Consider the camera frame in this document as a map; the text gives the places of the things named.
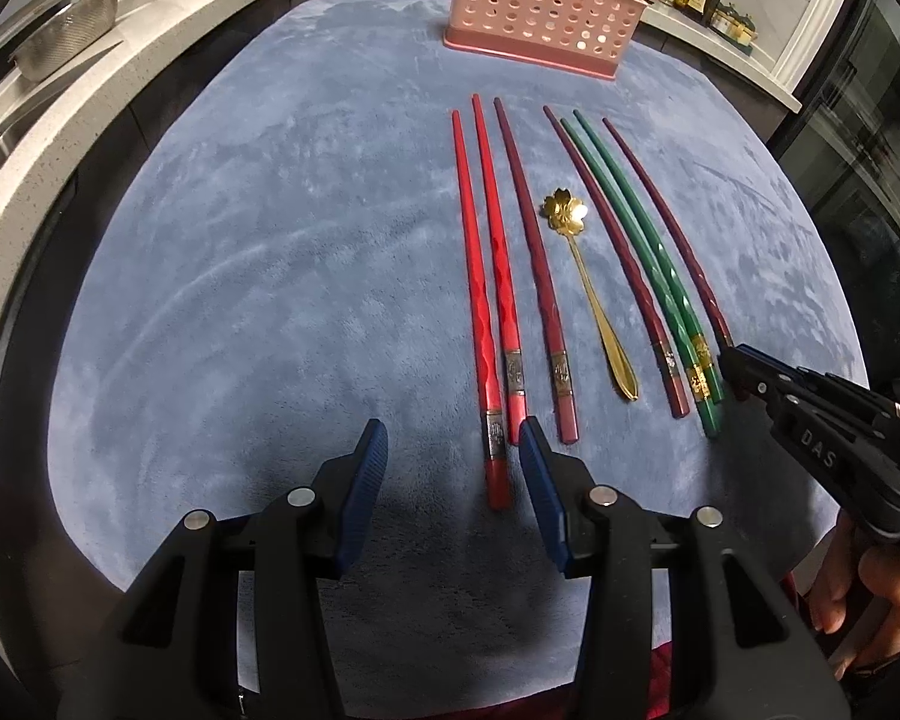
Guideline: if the glass sliding door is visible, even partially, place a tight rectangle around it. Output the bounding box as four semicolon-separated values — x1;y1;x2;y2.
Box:
765;0;900;293

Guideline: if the stainless steel bowl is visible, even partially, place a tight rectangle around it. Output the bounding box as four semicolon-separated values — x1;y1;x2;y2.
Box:
9;3;125;83

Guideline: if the green chopstick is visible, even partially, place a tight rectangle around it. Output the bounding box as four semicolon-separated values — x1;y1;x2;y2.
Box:
559;117;723;439
573;109;722;407

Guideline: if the red chopstick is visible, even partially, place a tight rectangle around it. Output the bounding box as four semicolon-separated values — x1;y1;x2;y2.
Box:
470;93;530;448
451;110;509;512

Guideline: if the pink perforated plastic basket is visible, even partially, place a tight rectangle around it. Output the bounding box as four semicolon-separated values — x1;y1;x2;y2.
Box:
442;0;650;82

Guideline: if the blue fleece mat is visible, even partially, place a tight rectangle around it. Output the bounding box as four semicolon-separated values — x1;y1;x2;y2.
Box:
45;0;871;720

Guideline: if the small spice jars rack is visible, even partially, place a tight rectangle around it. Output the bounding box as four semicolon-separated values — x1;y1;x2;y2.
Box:
709;3;760;55

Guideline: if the white kitchen counter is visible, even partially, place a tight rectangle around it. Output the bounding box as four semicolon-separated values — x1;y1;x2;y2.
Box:
0;0;811;421

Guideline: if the person's right hand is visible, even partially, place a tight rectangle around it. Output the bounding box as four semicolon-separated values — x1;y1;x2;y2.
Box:
805;511;900;683

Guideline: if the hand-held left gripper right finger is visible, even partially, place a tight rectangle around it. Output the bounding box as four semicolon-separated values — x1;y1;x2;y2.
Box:
517;416;852;720

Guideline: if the gold flower spoon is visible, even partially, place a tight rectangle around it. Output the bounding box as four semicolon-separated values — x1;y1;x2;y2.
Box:
541;189;642;402

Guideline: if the maroon chopstick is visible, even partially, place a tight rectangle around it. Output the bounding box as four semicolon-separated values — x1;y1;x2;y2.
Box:
602;117;734;352
492;97;580;445
543;105;692;421

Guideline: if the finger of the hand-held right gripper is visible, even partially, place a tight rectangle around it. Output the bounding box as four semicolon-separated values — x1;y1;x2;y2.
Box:
730;343;820;392
721;351;779;411

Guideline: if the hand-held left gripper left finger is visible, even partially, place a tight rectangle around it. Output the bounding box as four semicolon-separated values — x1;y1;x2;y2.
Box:
56;418;389;720

